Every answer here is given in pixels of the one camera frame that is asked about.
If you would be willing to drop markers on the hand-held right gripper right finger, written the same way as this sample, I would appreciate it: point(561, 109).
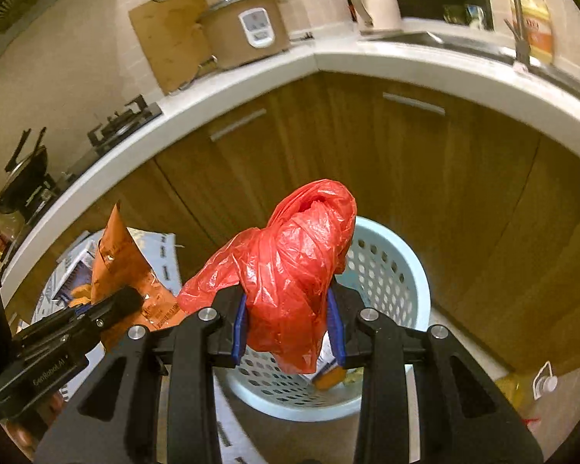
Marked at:
point(337, 333)

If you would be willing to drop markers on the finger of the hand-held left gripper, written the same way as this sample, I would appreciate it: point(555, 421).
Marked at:
point(118, 307)

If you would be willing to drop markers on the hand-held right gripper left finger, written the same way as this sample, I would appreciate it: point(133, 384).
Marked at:
point(240, 324)

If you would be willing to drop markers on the orange snack packet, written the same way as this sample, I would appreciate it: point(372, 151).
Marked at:
point(121, 261)

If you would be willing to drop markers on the orange peel piece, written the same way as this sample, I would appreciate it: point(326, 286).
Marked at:
point(328, 379)

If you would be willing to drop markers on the red plastic bag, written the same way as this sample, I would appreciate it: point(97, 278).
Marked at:
point(290, 275)

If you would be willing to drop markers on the light blue plastic basket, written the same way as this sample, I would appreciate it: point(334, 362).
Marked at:
point(391, 270)

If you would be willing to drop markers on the dark striped carton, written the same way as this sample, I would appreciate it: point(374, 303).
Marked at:
point(75, 270)

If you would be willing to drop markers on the wooden base cabinet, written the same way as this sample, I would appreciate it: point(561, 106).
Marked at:
point(415, 193)

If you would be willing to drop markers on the black wok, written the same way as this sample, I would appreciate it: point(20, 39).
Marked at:
point(24, 174)

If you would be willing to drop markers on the black gas stove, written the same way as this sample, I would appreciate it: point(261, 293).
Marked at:
point(121, 123)

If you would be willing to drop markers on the yellow oil bottle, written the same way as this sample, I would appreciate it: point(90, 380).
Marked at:
point(527, 389)

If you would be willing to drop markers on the wooden cutting board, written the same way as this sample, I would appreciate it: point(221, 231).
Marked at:
point(169, 38)

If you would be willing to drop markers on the brown rice cooker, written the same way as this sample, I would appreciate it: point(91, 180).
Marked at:
point(241, 29)

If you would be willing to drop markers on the stainless steel sink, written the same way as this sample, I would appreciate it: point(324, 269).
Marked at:
point(464, 41)

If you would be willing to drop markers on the white electric kettle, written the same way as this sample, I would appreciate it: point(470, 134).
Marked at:
point(374, 2)

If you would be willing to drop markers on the green mug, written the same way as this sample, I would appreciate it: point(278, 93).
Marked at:
point(452, 13)

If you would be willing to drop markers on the steel sink faucet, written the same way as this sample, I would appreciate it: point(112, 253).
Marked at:
point(519, 19)

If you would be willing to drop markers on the yellow dish soap bottle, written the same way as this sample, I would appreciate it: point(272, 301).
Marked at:
point(539, 29)

